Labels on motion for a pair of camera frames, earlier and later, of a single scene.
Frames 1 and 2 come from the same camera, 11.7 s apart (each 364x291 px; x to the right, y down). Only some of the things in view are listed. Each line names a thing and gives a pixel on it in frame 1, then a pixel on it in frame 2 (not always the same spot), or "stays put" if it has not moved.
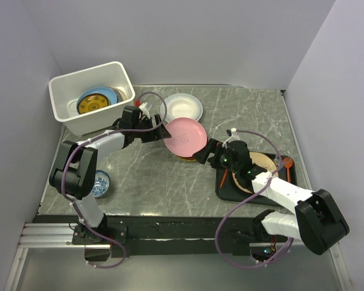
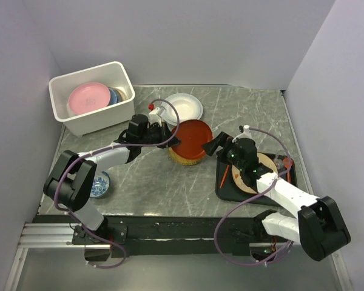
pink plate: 188,137 to 88,97
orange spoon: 288,162 stays put
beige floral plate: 123,93 stays put
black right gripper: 213,145 to 222,139
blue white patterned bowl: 102,183 stays put
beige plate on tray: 261,160 stays put
